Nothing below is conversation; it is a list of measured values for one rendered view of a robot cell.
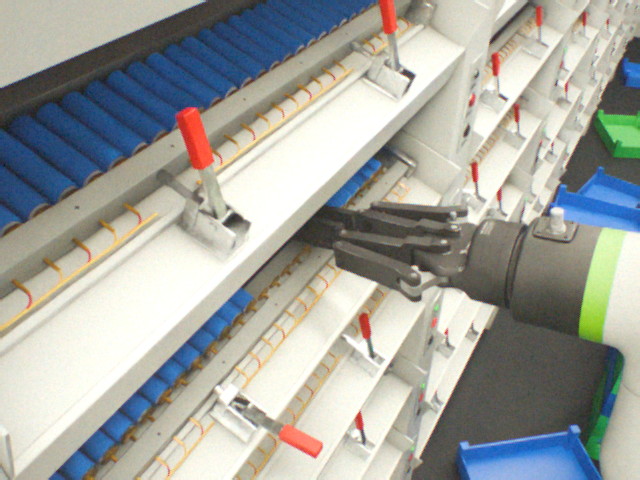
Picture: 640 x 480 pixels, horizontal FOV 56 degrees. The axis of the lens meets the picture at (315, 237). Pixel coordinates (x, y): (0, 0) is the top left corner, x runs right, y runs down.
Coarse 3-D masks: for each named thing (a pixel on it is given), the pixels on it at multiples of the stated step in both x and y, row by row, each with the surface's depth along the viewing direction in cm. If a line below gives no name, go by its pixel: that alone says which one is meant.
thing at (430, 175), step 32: (384, 160) 80; (416, 160) 80; (448, 160) 77; (416, 192) 79; (288, 256) 66; (256, 288) 61; (320, 288) 64; (352, 288) 65; (288, 320) 60; (320, 320) 61; (288, 352) 58; (320, 352) 59; (256, 384) 55; (288, 384) 56; (128, 416) 49; (128, 448) 48; (224, 448) 50; (256, 448) 55
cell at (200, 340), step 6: (198, 330) 54; (192, 336) 54; (198, 336) 54; (204, 336) 54; (210, 336) 54; (192, 342) 54; (198, 342) 54; (204, 342) 54; (210, 342) 54; (198, 348) 54; (204, 348) 54
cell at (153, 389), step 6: (150, 378) 50; (156, 378) 50; (144, 384) 50; (150, 384) 50; (156, 384) 50; (162, 384) 50; (138, 390) 50; (144, 390) 50; (150, 390) 49; (156, 390) 49; (162, 390) 50; (144, 396) 50; (150, 396) 49; (156, 396) 49; (162, 396) 50; (156, 402) 50
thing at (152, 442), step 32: (384, 192) 73; (320, 256) 64; (288, 288) 60; (256, 320) 56; (224, 352) 53; (192, 384) 50; (160, 416) 48; (192, 416) 50; (160, 448) 46; (192, 448) 48
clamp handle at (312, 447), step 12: (252, 408) 51; (252, 420) 50; (264, 420) 50; (276, 420) 50; (276, 432) 49; (288, 432) 49; (300, 432) 49; (300, 444) 48; (312, 444) 48; (312, 456) 48
